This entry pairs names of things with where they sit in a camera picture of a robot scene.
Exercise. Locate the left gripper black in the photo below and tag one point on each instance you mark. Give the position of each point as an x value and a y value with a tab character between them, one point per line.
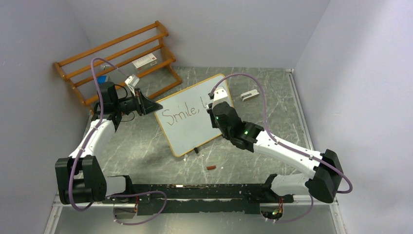
144	105

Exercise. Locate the yellow framed whiteboard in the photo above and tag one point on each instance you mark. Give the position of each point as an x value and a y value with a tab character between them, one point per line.
184	119

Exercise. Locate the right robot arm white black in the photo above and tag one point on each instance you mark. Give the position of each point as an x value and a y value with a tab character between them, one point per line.
320	173

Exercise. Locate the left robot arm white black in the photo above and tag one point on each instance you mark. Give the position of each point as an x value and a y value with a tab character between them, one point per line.
79	176

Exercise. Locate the white whiteboard eraser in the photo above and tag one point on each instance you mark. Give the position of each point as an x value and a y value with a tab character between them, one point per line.
249	95

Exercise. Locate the white red box on rack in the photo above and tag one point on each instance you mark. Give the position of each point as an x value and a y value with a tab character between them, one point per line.
145	62

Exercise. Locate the blue small object on rack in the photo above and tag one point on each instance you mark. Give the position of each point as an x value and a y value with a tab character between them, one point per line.
102	79

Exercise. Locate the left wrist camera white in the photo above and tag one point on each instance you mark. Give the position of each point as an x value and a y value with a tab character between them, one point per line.
131	82

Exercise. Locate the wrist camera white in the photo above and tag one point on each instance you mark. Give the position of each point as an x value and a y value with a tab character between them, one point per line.
221	95
131	82

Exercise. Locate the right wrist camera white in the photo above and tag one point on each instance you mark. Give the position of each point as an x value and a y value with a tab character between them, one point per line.
221	95

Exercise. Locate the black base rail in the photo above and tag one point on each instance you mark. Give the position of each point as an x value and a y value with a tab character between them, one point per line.
206	198

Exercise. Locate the aluminium frame rail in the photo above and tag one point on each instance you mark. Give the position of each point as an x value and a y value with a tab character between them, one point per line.
63	219

